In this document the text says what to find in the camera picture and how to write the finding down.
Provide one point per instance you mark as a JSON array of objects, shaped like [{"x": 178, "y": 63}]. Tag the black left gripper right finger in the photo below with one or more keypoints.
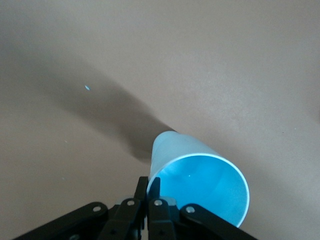
[{"x": 160, "y": 217}]

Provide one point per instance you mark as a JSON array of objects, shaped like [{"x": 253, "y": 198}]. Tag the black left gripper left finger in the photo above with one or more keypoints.
[{"x": 125, "y": 215}]

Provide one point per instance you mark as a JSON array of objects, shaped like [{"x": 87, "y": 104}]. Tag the brown table mat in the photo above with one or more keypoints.
[{"x": 175, "y": 62}]

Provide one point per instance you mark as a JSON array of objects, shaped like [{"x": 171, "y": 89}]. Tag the blue plastic cup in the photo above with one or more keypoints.
[{"x": 200, "y": 180}]

